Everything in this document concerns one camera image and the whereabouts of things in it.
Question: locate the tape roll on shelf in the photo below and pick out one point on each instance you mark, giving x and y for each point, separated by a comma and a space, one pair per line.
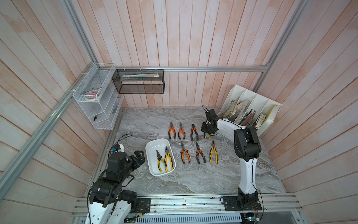
91, 96

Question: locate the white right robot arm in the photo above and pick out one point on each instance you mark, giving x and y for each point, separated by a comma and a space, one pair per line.
247, 147

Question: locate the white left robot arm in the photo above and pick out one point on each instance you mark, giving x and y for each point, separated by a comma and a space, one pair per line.
107, 201

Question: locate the orange grey long-nose pliers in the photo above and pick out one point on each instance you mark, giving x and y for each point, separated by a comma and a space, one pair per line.
184, 153

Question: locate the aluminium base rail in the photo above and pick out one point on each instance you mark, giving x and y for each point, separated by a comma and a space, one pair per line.
170, 204

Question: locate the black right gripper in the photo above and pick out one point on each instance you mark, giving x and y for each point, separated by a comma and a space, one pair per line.
203, 128

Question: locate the yellow long-nose pliers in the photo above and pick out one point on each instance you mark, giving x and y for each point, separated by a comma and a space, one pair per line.
160, 160

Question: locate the white plastic storage box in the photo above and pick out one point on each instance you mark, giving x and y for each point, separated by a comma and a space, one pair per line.
160, 145

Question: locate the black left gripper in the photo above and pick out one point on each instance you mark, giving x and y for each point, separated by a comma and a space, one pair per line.
141, 159

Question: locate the white wire mesh shelf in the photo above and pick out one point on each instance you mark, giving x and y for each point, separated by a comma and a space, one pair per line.
103, 112

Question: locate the dark orange-tipped pliers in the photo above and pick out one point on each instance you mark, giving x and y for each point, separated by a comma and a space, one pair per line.
194, 133

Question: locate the black mesh wall basket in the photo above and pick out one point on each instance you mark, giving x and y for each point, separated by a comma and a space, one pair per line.
139, 81

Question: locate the orange black pliers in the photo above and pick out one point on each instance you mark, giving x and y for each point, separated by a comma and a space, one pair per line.
199, 152

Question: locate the white desktop file organizer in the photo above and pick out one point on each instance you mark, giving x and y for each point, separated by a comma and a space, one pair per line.
245, 107

